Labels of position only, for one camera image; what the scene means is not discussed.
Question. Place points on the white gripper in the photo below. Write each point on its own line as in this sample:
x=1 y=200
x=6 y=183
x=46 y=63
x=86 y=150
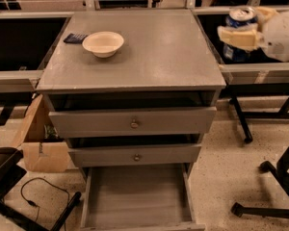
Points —
x=281 y=36

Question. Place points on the blue pepsi can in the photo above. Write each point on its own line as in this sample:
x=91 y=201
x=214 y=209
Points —
x=238 y=18

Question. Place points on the grey drawer cabinet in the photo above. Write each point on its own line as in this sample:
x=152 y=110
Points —
x=164 y=62

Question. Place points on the middle grey drawer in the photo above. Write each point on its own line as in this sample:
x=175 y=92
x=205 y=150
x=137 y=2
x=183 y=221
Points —
x=134 y=155

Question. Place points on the bottom grey open drawer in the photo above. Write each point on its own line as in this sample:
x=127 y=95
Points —
x=138 y=198

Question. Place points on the top grey drawer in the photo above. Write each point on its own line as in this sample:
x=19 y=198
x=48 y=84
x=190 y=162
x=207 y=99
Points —
x=132 y=122

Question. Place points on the black table leg right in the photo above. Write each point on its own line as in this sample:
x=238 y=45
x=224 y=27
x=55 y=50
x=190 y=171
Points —
x=248 y=137

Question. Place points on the white bowl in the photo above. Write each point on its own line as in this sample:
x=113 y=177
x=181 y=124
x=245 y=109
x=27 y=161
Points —
x=103 y=44

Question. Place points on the dark calculator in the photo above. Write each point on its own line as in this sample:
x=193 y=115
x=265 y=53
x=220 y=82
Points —
x=75 y=38

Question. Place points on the cardboard box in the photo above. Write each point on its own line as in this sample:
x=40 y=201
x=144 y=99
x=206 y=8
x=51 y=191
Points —
x=42 y=152

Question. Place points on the black chair left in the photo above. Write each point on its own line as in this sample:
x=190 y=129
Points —
x=10 y=174

